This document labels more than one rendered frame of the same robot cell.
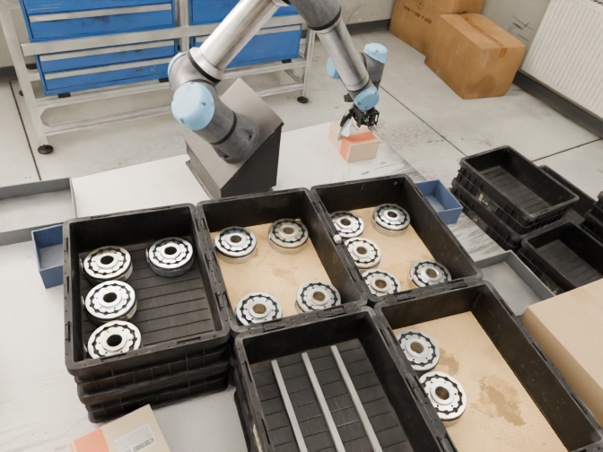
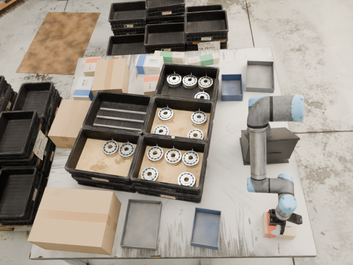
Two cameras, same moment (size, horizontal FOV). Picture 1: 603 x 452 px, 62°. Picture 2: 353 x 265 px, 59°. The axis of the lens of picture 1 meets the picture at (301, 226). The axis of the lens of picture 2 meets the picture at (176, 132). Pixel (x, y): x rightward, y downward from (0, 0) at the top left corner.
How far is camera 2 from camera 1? 1.87 m
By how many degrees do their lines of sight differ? 72
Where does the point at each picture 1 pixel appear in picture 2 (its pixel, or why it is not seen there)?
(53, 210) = (260, 85)
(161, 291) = (189, 95)
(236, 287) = (181, 114)
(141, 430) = (153, 87)
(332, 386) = (133, 125)
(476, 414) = (101, 157)
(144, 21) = not seen: outside the picture
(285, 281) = (176, 129)
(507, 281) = (145, 240)
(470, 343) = (120, 173)
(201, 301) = not seen: hidden behind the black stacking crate
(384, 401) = not seen: hidden behind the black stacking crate
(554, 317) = (103, 197)
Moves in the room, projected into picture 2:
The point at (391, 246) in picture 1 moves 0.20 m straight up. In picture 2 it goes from (174, 174) to (170, 159)
